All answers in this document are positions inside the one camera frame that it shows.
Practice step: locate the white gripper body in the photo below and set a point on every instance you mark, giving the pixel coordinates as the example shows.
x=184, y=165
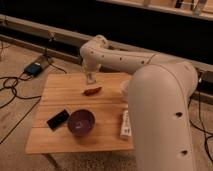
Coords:
x=90, y=74

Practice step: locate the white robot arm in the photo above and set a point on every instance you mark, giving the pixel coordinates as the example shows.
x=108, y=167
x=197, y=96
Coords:
x=158, y=96

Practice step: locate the red chili pepper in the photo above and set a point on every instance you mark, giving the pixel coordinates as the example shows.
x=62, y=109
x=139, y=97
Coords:
x=92, y=91

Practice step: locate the wooden table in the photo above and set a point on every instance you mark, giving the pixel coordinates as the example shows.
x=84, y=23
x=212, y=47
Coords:
x=64, y=92

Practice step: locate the purple bowl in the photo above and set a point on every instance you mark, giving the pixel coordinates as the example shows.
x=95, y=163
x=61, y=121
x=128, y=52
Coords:
x=81, y=122

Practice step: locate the blue power box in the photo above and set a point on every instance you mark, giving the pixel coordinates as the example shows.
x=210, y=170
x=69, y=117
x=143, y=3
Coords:
x=33, y=69

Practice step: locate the black rectangular block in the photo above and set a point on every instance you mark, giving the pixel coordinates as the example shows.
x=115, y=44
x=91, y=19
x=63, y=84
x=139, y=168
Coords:
x=58, y=119

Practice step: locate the white bottle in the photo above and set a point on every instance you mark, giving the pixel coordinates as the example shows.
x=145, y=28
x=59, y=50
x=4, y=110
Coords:
x=125, y=131

